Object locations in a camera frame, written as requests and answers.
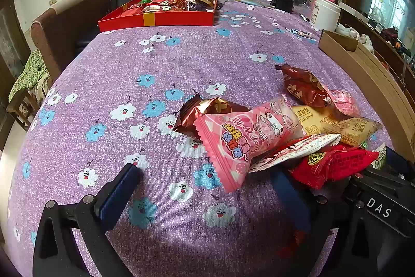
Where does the shallow cardboard box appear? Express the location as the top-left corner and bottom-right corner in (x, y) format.
(318, 30), (414, 151)

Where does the brown foil snack packet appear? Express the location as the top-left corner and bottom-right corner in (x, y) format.
(172, 93), (250, 139)

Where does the brown armchair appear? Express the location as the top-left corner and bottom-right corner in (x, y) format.
(31, 0), (114, 79)

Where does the wooden counter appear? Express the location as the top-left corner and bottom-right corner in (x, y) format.
(339, 3), (415, 96)

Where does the green cushioned wooden stool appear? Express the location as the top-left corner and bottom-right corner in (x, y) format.
(6, 49), (52, 131)

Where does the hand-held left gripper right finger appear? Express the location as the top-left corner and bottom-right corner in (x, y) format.
(271, 166), (368, 277)

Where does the green white snack packet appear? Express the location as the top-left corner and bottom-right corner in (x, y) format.
(372, 142), (388, 171)

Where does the red snack packet gold emblem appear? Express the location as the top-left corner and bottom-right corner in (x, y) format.
(288, 144), (380, 190)

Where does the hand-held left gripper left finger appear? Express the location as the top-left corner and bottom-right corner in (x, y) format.
(32, 163), (141, 277)

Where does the pile of assorted wrapped sweets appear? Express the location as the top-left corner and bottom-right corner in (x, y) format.
(125, 0), (217, 12)

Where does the purple floral tablecloth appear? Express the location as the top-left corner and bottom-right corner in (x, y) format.
(3, 0), (401, 277)

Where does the small pink snack packet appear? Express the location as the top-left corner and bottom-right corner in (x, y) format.
(324, 87), (361, 122)

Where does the white red snack packet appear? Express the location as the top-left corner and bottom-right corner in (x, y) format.
(248, 133), (342, 173)

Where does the red gift box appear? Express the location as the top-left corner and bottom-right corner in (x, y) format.
(98, 0), (218, 33)

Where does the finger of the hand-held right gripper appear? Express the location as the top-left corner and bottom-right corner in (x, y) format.
(345, 172), (407, 200)
(384, 146), (414, 179)

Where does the maroon snack packet white print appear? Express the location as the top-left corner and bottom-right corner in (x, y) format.
(274, 64), (332, 108)

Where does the large pink snack packet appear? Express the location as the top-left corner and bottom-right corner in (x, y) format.
(193, 95), (307, 194)

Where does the white plastic jar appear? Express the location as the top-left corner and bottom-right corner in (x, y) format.
(310, 0), (342, 32)

